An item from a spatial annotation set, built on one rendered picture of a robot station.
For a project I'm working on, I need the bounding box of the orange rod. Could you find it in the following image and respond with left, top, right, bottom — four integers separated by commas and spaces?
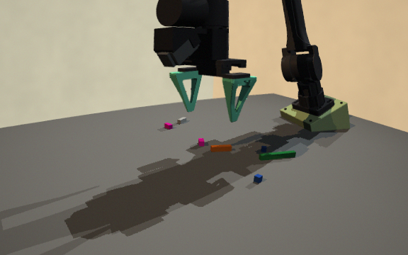
210, 144, 232, 152

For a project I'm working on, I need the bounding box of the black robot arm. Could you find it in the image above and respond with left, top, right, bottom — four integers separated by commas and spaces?
154, 0, 334, 116

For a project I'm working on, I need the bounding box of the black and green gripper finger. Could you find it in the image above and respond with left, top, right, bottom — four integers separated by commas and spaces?
222, 76, 256, 123
169, 71, 202, 112

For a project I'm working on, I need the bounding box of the green rod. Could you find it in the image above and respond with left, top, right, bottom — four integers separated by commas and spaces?
259, 150, 296, 161

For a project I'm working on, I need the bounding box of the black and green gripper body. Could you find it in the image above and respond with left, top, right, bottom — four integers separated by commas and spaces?
178, 28, 250, 79

